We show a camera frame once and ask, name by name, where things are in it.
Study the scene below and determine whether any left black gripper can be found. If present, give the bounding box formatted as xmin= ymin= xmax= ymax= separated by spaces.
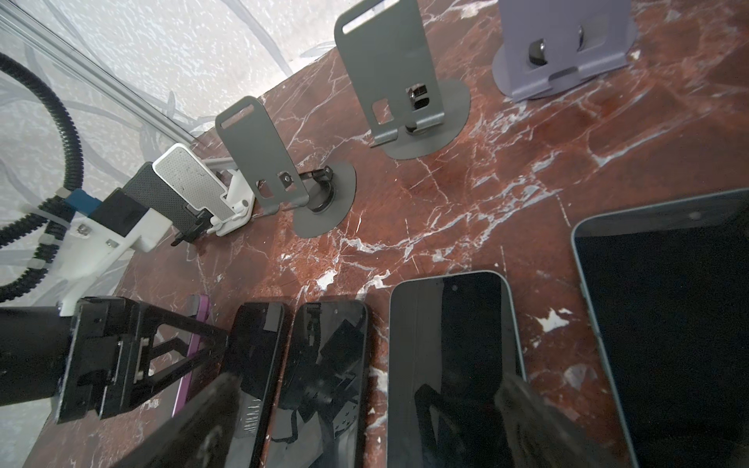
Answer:
xmin=1 ymin=296 xmax=229 ymax=423

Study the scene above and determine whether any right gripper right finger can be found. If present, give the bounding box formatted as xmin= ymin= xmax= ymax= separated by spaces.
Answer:
xmin=495 ymin=374 xmax=624 ymax=468

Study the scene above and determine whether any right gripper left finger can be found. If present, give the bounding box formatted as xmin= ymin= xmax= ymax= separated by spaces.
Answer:
xmin=115 ymin=372 xmax=240 ymax=467

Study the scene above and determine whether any black phone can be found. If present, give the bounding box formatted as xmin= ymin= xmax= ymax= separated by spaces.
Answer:
xmin=222 ymin=302 xmax=287 ymax=468
xmin=572 ymin=189 xmax=748 ymax=467
xmin=265 ymin=300 xmax=371 ymax=468

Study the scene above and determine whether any silver-edged phone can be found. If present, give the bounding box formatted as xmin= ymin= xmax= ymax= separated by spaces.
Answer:
xmin=386 ymin=270 xmax=525 ymax=467

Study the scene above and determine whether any black phone front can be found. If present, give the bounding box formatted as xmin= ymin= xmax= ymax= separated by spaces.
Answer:
xmin=572 ymin=189 xmax=748 ymax=467

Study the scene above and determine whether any white stand far left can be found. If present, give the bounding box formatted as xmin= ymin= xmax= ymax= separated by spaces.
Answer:
xmin=152 ymin=144 xmax=256 ymax=237

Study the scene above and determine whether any grey round-base stand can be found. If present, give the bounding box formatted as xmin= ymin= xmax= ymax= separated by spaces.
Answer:
xmin=215 ymin=96 xmax=357 ymax=239

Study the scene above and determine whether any grey stand rear middle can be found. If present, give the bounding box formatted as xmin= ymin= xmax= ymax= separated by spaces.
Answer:
xmin=335 ymin=1 xmax=471 ymax=160

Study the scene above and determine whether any lavender round-base stand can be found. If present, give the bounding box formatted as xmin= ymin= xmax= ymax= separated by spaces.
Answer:
xmin=492 ymin=1 xmax=637 ymax=103

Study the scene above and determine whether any left black corrugated cable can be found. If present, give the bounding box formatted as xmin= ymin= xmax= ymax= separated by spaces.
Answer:
xmin=0 ymin=51 xmax=86 ymax=304

